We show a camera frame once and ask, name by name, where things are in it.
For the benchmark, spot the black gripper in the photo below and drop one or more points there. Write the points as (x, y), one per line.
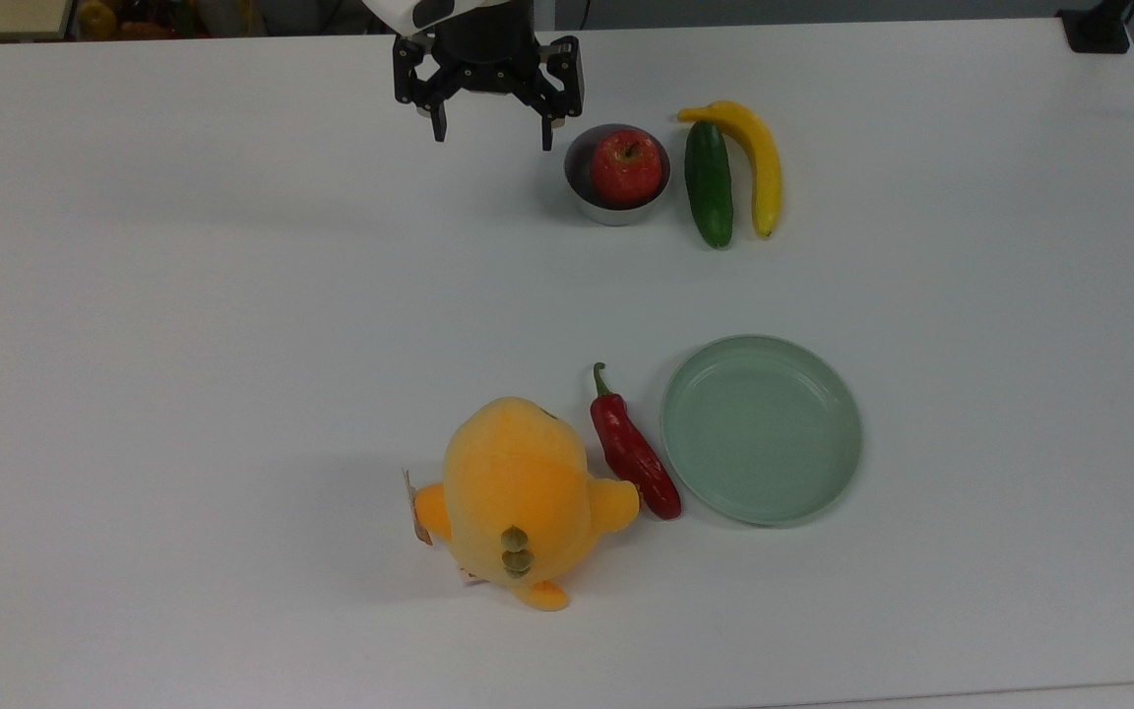
(484, 44)

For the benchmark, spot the green cucumber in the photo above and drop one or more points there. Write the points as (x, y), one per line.
(709, 187)

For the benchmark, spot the black table clamp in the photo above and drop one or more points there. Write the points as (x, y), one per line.
(1097, 30)

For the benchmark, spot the pale green plate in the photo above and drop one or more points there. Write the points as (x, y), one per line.
(762, 431)

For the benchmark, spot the orange plush toy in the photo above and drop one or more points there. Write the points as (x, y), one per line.
(518, 483)

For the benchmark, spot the red apple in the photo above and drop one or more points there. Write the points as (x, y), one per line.
(626, 169)

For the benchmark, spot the grey metal bowl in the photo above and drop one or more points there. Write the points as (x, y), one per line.
(616, 216)

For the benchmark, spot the yellow banana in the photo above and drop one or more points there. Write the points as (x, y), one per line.
(762, 158)

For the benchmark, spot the red chili pepper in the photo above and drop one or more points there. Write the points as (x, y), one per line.
(631, 453)

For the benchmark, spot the yellow toy fruit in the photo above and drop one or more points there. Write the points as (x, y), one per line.
(96, 18)

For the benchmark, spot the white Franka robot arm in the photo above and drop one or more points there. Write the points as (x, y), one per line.
(392, 10)

